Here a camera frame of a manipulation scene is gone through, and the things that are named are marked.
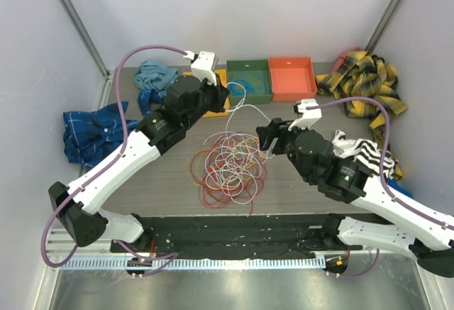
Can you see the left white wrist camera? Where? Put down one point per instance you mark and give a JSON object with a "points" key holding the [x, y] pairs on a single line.
{"points": [[203, 66]]}

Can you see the black white striped cloth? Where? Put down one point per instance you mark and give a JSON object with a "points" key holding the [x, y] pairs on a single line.
{"points": [[367, 153]]}

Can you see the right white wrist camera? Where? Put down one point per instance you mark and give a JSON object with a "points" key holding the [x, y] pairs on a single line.
{"points": [[307, 112]]}

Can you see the blue object under cloth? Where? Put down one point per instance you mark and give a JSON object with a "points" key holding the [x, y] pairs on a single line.
{"points": [[393, 183]]}

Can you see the pink cloth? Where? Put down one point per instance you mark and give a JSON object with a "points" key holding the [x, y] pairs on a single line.
{"points": [[347, 56]]}

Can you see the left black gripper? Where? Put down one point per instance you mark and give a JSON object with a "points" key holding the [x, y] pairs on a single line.
{"points": [[219, 92]]}

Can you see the slotted cable duct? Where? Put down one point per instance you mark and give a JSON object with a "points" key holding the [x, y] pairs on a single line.
{"points": [[128, 262]]}

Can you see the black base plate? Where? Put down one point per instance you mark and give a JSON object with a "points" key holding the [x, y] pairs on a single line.
{"points": [[267, 237]]}

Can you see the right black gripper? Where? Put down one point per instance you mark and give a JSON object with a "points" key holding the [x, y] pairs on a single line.
{"points": [[277, 128]]}

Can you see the right aluminium frame post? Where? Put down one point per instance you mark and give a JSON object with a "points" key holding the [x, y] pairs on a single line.
{"points": [[385, 20]]}

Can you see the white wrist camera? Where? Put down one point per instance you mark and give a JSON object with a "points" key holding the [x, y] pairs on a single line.
{"points": [[203, 66], [307, 112]]}

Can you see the green plastic bin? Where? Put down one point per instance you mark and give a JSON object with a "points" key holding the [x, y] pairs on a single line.
{"points": [[249, 79]]}

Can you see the light blue cloth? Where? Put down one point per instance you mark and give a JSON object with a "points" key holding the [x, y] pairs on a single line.
{"points": [[152, 76]]}

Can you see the aluminium frame post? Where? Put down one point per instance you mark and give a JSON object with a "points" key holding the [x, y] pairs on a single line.
{"points": [[385, 20], [84, 36]]}

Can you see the left aluminium frame post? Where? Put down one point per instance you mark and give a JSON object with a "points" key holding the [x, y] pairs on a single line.
{"points": [[84, 36]]}

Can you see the yellow plaid cloth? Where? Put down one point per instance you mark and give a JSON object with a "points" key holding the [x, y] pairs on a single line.
{"points": [[371, 77]]}

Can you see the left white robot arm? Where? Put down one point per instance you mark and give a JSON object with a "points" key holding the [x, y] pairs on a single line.
{"points": [[79, 204]]}

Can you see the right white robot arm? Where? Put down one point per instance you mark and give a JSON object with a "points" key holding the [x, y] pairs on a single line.
{"points": [[411, 229]]}

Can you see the coral red plastic bin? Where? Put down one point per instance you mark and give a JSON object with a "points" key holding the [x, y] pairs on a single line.
{"points": [[292, 78]]}

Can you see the yellow plastic bin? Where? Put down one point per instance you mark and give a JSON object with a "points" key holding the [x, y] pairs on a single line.
{"points": [[199, 93]]}

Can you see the dark blue plaid cloth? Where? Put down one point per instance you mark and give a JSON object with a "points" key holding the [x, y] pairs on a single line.
{"points": [[90, 137]]}

